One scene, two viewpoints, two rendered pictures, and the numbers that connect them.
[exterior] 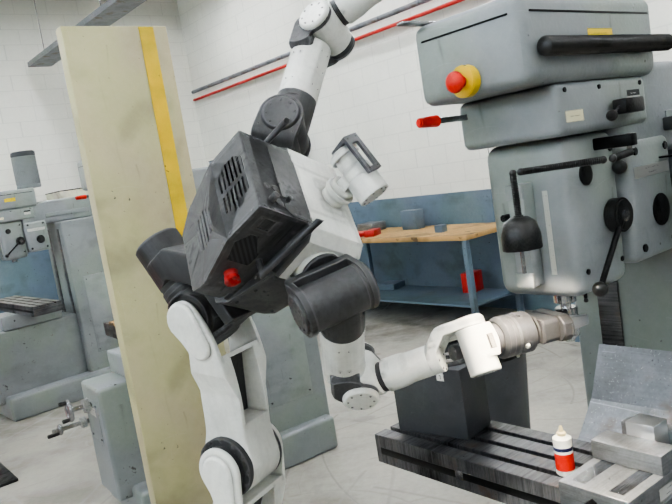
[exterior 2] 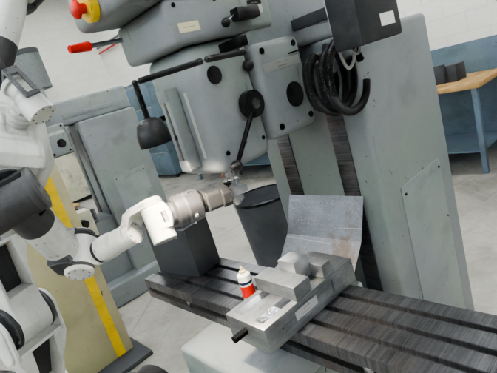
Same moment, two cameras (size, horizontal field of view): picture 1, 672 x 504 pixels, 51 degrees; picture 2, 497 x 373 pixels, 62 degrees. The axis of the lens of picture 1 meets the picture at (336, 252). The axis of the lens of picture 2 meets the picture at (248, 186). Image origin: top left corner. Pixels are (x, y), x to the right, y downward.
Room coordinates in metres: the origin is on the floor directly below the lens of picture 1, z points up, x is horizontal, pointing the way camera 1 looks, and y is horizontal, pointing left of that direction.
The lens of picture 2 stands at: (0.34, -0.49, 1.53)
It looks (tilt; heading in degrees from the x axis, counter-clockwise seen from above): 14 degrees down; 359
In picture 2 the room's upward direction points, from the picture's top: 17 degrees counter-clockwise
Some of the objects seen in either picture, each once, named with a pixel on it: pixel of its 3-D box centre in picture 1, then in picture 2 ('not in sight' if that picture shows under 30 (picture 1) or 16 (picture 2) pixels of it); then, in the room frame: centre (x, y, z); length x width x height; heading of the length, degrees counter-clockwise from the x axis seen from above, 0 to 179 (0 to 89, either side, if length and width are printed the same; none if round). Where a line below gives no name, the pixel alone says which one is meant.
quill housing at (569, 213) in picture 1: (556, 213); (210, 109); (1.48, -0.47, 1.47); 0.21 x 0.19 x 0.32; 38
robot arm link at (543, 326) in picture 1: (532, 330); (205, 201); (1.44, -0.38, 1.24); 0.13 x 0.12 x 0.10; 20
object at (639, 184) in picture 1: (604, 200); (258, 92); (1.59, -0.62, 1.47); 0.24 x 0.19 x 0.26; 38
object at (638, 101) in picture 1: (620, 109); (237, 16); (1.41, -0.61, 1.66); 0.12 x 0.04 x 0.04; 128
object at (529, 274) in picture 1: (524, 235); (179, 130); (1.41, -0.38, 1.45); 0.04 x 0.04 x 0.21; 38
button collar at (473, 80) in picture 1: (465, 81); (89, 7); (1.33, -0.29, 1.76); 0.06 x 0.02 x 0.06; 38
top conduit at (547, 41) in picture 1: (610, 44); not in sight; (1.38, -0.59, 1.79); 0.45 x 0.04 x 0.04; 128
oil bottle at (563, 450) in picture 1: (563, 449); (245, 282); (1.46, -0.42, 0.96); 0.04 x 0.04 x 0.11
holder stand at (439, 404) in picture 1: (439, 391); (182, 243); (1.83, -0.22, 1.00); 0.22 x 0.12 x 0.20; 48
